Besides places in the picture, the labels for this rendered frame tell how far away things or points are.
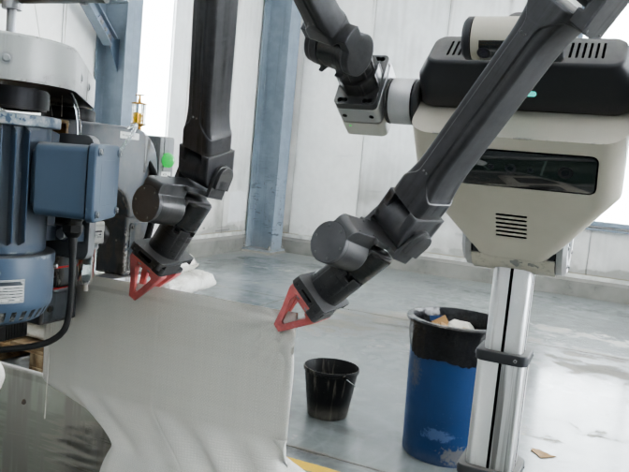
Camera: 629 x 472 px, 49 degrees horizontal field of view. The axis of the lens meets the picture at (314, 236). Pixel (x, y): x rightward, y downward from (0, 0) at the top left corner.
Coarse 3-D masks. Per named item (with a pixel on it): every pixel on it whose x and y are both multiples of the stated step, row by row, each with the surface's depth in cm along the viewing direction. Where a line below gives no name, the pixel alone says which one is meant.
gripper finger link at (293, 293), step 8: (288, 288) 102; (296, 288) 101; (288, 296) 102; (296, 296) 102; (304, 296) 101; (288, 304) 103; (304, 304) 101; (280, 312) 104; (280, 320) 104; (296, 320) 103; (304, 320) 101; (320, 320) 101; (280, 328) 105; (288, 328) 104
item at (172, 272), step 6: (180, 264) 115; (162, 270) 111; (168, 270) 112; (174, 270) 114; (180, 270) 116; (144, 276) 118; (168, 276) 116; (174, 276) 116; (144, 282) 118; (162, 282) 117
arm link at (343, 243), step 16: (336, 224) 92; (352, 224) 91; (368, 224) 95; (320, 240) 92; (336, 240) 91; (352, 240) 91; (368, 240) 93; (384, 240) 95; (416, 240) 93; (320, 256) 92; (336, 256) 90; (352, 256) 92; (400, 256) 95; (416, 256) 96
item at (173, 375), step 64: (128, 320) 117; (192, 320) 112; (256, 320) 107; (64, 384) 124; (128, 384) 118; (192, 384) 112; (256, 384) 107; (128, 448) 114; (192, 448) 110; (256, 448) 107
